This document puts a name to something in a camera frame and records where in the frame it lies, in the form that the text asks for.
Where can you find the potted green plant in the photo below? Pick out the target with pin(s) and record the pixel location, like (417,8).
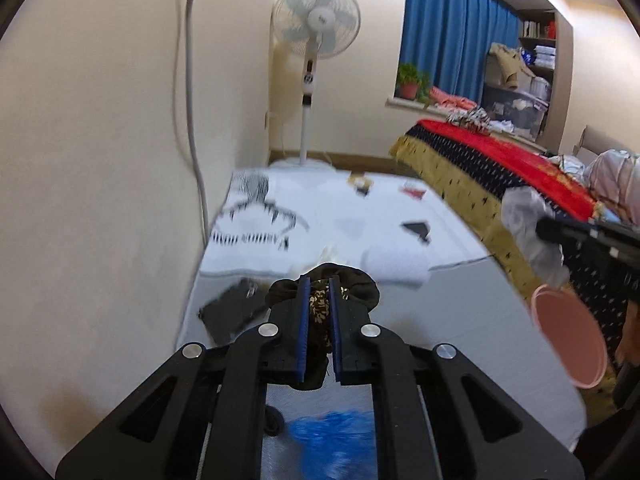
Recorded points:
(410,82)

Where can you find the red box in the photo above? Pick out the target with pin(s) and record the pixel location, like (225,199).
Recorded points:
(551,30)

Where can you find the white standing fan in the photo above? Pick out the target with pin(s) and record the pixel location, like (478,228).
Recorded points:
(315,20)

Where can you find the blue curtain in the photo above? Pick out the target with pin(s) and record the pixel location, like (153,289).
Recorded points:
(450,35)

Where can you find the grey and white table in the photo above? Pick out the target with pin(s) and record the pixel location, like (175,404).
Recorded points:
(450,310)

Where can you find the light blue folded cloth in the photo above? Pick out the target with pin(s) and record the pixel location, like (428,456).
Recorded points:
(607,213)

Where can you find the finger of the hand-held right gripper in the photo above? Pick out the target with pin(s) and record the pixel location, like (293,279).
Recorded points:
(560,231)

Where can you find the blue plastic bag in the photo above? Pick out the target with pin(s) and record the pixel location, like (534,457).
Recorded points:
(330,435)

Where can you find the small white garment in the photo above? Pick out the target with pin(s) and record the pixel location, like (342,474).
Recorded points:
(567,164)

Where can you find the bed with starry blanket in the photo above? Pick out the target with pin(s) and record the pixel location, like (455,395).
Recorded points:
(475,160)

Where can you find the pink cloth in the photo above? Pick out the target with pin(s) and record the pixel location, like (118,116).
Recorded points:
(450,100)

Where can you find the row of books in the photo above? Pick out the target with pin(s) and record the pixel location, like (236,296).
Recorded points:
(531,29)

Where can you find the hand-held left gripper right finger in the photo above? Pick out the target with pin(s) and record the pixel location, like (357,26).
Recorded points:
(334,332)

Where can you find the low white wall outlet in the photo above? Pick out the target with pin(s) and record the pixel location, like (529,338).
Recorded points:
(269,120)

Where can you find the plaid pillow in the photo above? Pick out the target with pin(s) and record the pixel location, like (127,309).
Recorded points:
(615,180)

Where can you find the pink plastic bin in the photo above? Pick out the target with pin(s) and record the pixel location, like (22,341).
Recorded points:
(565,335)

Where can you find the black white striped cloth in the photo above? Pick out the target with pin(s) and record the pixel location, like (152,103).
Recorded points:
(470,120)

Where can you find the stack of white packets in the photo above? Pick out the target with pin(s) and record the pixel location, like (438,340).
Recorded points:
(544,56)

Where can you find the white plastic bag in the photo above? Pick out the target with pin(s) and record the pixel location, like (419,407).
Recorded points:
(525,215)

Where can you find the wooden shelf unit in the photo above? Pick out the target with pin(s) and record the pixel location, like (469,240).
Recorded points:
(560,85)

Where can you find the tan jacket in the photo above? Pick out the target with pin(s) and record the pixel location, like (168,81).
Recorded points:
(507,65)

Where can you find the black plastic packet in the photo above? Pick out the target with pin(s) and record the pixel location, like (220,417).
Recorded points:
(225,312)

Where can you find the dark brown patterned bag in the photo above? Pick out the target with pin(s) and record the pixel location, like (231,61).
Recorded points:
(350,285)

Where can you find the clear plastic storage box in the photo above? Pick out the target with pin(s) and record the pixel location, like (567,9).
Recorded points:
(515,110)

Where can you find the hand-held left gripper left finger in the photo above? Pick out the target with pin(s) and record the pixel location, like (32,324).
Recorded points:
(301,330)

